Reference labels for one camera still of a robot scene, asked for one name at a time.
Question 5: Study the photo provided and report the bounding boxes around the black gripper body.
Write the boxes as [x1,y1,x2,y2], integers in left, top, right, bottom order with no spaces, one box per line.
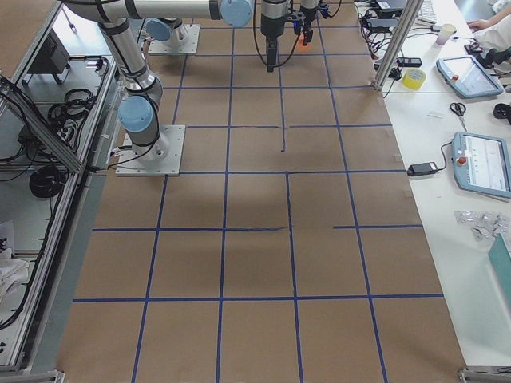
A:
[298,0,328,25]
[260,0,289,37]

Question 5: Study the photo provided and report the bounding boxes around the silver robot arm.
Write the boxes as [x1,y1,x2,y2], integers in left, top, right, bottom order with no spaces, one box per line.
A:
[66,1,330,159]
[144,1,301,72]

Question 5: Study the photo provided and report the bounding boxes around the black remote handset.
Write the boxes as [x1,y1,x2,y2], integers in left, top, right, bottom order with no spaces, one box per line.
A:
[396,57,422,68]

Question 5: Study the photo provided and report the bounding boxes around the yellow tape roll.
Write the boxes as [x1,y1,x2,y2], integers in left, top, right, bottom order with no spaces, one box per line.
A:
[402,68,426,90]

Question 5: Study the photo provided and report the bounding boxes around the white paper cup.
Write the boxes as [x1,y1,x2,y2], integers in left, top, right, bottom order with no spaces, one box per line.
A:
[435,23,457,45]

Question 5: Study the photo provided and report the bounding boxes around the far teach pendant tablet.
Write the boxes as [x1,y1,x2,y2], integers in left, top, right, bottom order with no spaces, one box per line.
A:
[436,56,504,98]

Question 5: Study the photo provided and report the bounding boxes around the teach pendant tablet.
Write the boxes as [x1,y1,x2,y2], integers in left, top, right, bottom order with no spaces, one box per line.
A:
[451,132,510,199]
[436,56,504,98]

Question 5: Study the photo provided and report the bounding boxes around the black power adapter brick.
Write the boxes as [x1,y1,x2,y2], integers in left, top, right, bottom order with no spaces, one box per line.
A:
[406,162,438,176]

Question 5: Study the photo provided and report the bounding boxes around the brown paper table mat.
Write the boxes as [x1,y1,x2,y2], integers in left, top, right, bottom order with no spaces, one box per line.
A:
[57,1,463,382]

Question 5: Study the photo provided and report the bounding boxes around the near teach pendant tablet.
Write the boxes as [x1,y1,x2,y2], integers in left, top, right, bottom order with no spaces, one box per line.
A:
[451,132,510,199]

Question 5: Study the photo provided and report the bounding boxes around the small plastic bags pile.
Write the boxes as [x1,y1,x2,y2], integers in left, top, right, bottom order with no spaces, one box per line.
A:
[454,211,510,241]

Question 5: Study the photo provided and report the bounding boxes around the teal folder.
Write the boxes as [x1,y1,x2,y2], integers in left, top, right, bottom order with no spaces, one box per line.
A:
[488,234,511,301]

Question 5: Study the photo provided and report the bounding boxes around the white crumpled cloth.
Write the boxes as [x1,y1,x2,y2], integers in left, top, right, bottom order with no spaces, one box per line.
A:
[0,221,30,304]

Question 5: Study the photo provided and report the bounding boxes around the aluminium frame post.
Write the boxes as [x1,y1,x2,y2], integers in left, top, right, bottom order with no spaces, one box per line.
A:
[372,0,423,91]

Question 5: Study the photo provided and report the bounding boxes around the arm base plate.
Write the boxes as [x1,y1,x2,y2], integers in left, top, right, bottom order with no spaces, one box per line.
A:
[145,19,200,56]
[115,124,185,176]

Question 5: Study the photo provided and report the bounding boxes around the black handled scissors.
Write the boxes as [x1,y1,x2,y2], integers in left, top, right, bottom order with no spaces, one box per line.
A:
[450,102,467,132]

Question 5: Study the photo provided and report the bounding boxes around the coiled black cables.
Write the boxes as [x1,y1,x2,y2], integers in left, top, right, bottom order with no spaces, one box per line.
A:
[28,164,65,199]

